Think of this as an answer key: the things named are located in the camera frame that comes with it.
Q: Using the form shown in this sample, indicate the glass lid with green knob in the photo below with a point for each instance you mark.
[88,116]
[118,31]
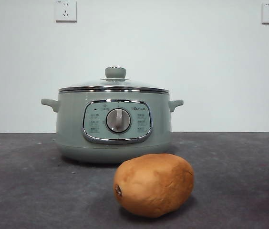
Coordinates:
[115,72]

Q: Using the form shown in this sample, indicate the brown potato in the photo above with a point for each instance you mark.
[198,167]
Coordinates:
[156,183]

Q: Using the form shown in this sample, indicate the pale green electric pot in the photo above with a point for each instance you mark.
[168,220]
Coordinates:
[70,124]

